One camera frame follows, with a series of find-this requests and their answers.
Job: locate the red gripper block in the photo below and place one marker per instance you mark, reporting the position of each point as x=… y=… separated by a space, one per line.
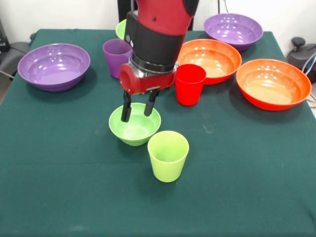
x=148 y=82

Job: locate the small green plastic bowl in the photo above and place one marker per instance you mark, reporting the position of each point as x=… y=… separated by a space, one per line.
x=135 y=133

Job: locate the green plastic cup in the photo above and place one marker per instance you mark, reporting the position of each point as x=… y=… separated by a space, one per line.
x=168 y=163

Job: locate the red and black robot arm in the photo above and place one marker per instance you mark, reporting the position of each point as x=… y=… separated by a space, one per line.
x=158 y=37

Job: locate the purple plastic cup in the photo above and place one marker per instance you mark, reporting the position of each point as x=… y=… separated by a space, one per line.
x=116 y=61

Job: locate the red plastic cup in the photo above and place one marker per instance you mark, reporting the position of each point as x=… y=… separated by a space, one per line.
x=188 y=86

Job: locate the large green plastic bowl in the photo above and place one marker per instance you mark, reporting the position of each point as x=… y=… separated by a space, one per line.
x=121 y=29

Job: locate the large orange plastic bowl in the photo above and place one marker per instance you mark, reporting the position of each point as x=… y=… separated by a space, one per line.
x=271 y=86
x=212 y=59

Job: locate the large purple plastic bowl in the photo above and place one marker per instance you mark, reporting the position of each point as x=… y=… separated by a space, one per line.
x=54 y=74
x=233 y=32

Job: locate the dark green table cloth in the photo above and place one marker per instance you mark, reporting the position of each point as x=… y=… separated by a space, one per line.
x=158 y=202

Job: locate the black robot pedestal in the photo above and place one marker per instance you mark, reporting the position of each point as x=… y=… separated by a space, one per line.
x=123 y=10

